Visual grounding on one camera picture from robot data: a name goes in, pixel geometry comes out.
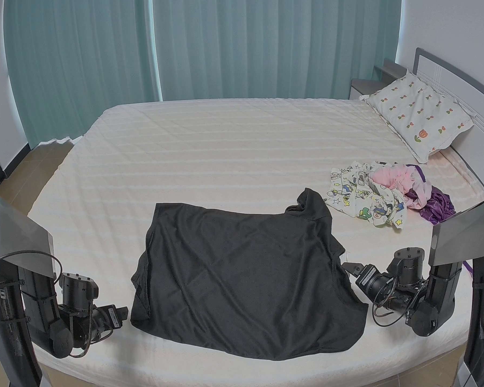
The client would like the grey bedside table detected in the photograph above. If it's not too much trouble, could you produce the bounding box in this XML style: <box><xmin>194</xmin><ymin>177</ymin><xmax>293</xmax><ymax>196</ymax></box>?
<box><xmin>350</xmin><ymin>59</ymin><xmax>408</xmax><ymax>101</ymax></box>

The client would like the bed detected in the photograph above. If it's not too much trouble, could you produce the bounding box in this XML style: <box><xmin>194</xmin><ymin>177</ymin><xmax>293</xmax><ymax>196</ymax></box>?
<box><xmin>26</xmin><ymin>47</ymin><xmax>484</xmax><ymax>368</ymax></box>

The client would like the blue-green curtain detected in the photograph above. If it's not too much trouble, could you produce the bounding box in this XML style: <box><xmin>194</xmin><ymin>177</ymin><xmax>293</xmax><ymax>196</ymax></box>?
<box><xmin>4</xmin><ymin>0</ymin><xmax>162</xmax><ymax>150</ymax></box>
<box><xmin>151</xmin><ymin>0</ymin><xmax>404</xmax><ymax>101</ymax></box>

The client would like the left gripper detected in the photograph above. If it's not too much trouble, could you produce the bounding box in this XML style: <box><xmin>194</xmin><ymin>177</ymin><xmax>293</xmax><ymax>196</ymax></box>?
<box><xmin>90</xmin><ymin>305</ymin><xmax>129</xmax><ymax>335</ymax></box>

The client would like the black cable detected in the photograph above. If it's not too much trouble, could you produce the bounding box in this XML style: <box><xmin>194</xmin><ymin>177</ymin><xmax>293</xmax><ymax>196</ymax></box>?
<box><xmin>0</xmin><ymin>249</ymin><xmax>63</xmax><ymax>297</ymax></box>

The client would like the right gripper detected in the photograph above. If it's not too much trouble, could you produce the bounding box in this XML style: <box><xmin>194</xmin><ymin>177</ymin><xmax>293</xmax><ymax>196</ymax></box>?
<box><xmin>354</xmin><ymin>264</ymin><xmax>392</xmax><ymax>309</ymax></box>

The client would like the white printed pillow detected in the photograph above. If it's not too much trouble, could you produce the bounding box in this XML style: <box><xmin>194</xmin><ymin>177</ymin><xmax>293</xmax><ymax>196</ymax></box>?
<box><xmin>359</xmin><ymin>71</ymin><xmax>476</xmax><ymax>164</ymax></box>

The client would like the black T-shirt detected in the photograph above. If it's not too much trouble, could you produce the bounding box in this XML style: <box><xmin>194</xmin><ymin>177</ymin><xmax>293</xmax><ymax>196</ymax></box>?
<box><xmin>130</xmin><ymin>188</ymin><xmax>368</xmax><ymax>362</ymax></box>

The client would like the white printed garment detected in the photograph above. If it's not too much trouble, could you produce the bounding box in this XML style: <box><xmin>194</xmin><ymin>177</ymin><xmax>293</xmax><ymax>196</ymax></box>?
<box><xmin>325</xmin><ymin>160</ymin><xmax>408</xmax><ymax>231</ymax></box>

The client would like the purple garment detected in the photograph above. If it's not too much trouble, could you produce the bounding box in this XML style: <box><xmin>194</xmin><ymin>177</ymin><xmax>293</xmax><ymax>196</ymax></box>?
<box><xmin>405</xmin><ymin>164</ymin><xmax>475</xmax><ymax>278</ymax></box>

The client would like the pink garment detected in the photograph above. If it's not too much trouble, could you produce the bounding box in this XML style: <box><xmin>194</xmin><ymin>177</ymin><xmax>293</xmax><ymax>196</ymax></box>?
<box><xmin>367</xmin><ymin>164</ymin><xmax>433</xmax><ymax>210</ymax></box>

